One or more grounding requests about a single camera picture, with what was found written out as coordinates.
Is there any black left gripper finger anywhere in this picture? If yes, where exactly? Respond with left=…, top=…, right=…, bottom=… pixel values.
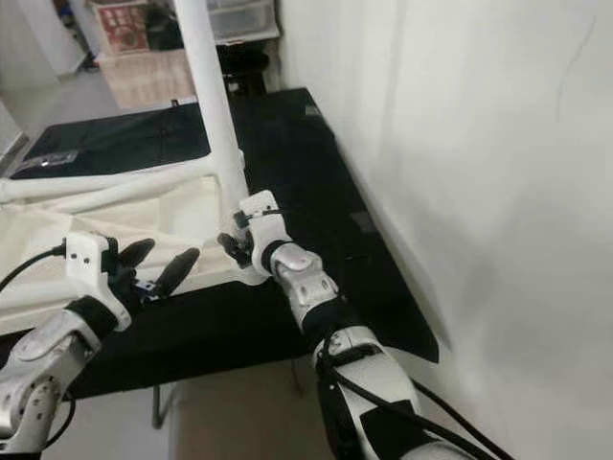
left=153, top=247, right=201, bottom=300
left=115, top=238, right=155, bottom=271

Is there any white plastic children table top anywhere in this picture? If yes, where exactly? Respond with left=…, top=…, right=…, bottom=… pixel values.
left=0, top=158, right=267, bottom=338

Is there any black tablecloth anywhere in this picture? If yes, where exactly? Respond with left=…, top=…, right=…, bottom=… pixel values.
left=0, top=86, right=442, bottom=400

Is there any clear plastic bag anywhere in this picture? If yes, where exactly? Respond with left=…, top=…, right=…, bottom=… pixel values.
left=38, top=149, right=79, bottom=173

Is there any beige lace covered bench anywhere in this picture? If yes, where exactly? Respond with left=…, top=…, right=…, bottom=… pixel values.
left=101, top=50, right=202, bottom=108

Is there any black round stool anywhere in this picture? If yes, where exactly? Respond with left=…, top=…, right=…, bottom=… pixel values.
left=216, top=43, right=271, bottom=97

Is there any red printed cardboard box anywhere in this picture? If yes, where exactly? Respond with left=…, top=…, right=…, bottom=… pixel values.
left=91, top=0, right=149, bottom=55

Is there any black plastic bag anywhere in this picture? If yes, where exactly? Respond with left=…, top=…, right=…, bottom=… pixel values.
left=144, top=0, right=183, bottom=49

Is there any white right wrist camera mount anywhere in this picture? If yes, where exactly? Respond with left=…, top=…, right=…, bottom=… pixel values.
left=236, top=190, right=294, bottom=278

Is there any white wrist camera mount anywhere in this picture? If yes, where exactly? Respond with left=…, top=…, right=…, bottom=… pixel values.
left=236, top=190, right=294, bottom=278
left=63, top=232, right=133, bottom=333

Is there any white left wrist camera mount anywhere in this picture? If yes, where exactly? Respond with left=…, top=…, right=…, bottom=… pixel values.
left=63, top=232, right=133, bottom=333

